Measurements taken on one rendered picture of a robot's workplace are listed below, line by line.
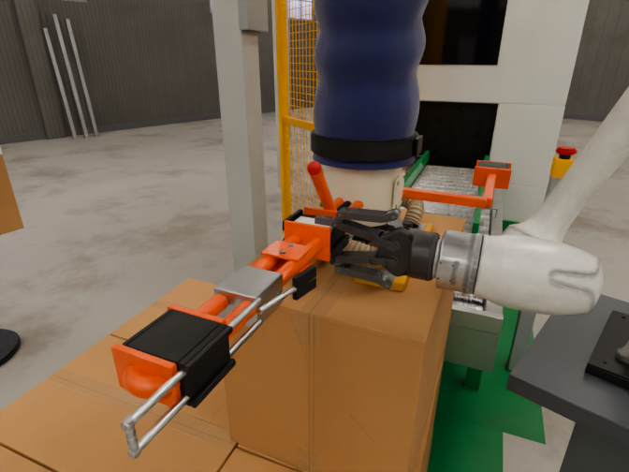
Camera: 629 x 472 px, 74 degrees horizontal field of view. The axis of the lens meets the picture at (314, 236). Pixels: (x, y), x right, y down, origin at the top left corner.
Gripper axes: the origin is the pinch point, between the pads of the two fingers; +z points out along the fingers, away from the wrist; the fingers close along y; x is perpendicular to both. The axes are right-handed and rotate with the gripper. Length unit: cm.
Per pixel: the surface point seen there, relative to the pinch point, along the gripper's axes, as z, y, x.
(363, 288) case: -7.2, 12.7, 7.6
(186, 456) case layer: 25, 53, -11
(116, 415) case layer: 49, 53, -8
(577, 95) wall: -195, 48, 1121
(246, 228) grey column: 96, 64, 130
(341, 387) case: -7.3, 26.8, -4.2
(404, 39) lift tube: -8.1, -30.8, 20.6
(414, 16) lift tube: -9.2, -34.5, 21.8
